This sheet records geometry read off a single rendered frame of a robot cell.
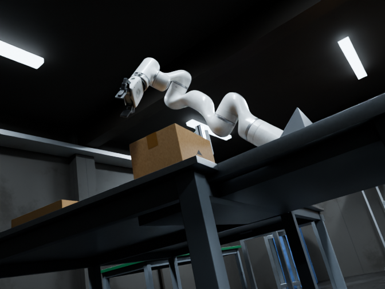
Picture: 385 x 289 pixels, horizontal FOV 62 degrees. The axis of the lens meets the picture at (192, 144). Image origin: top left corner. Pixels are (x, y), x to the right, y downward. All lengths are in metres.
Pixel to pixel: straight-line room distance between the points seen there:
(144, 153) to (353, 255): 5.44
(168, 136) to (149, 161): 0.13
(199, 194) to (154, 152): 0.52
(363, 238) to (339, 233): 0.38
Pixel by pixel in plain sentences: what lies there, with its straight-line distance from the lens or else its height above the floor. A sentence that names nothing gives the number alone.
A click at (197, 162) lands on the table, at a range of 0.79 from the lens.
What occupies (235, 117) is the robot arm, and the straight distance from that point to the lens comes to 1.62.
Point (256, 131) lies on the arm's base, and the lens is 1.51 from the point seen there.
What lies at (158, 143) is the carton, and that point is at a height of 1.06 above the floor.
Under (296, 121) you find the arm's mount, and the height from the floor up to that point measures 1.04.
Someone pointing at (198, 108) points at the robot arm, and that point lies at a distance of 1.72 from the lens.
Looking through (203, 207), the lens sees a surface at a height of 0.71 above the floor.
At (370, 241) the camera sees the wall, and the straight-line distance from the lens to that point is 6.37.
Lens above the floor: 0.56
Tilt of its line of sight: 21 degrees up
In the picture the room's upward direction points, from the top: 12 degrees counter-clockwise
